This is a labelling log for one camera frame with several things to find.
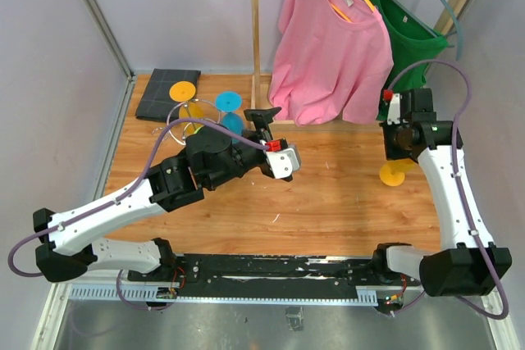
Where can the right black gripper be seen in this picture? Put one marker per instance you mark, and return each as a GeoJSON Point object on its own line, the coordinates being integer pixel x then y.
{"type": "Point", "coordinates": [392, 152]}

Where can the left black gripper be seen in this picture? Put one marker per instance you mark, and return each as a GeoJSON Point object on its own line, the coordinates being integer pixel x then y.
{"type": "Point", "coordinates": [262, 119]}

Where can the orange wine glass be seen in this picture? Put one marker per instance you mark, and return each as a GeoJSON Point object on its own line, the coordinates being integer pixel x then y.
{"type": "Point", "coordinates": [393, 172]}
{"type": "Point", "coordinates": [183, 94]}

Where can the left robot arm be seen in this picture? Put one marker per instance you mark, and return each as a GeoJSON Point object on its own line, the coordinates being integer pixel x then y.
{"type": "Point", "coordinates": [74, 242]}

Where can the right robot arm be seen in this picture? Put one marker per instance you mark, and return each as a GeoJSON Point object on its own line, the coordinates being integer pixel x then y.
{"type": "Point", "coordinates": [469, 262]}

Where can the blue wine glass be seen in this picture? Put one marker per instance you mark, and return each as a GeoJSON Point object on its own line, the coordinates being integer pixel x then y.
{"type": "Point", "coordinates": [228, 103]}

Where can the wooden clothes rack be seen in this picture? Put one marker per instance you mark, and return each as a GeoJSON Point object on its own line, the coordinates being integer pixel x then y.
{"type": "Point", "coordinates": [260, 82]}

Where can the pink t-shirt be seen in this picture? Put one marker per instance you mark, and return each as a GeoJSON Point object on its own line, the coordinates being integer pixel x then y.
{"type": "Point", "coordinates": [326, 69]}

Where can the green t-shirt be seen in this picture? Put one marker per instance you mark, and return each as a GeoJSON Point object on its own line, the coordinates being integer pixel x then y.
{"type": "Point", "coordinates": [410, 39]}

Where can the dark grey folded cloth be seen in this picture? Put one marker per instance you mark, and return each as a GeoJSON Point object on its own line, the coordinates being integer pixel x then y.
{"type": "Point", "coordinates": [156, 102]}

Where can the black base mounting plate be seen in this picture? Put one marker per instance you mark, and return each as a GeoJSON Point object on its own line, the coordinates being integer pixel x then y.
{"type": "Point", "coordinates": [270, 278]}

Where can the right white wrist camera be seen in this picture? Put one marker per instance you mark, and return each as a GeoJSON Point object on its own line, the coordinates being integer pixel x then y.
{"type": "Point", "coordinates": [393, 103]}

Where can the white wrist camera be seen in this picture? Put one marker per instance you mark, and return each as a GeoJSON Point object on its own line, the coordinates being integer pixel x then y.
{"type": "Point", "coordinates": [393, 103]}
{"type": "Point", "coordinates": [282, 160]}

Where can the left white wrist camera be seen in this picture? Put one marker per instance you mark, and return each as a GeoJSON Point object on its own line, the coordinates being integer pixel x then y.
{"type": "Point", "coordinates": [282, 160]}

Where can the aluminium frame post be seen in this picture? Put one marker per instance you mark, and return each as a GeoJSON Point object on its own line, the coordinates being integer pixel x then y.
{"type": "Point", "coordinates": [106, 31]}

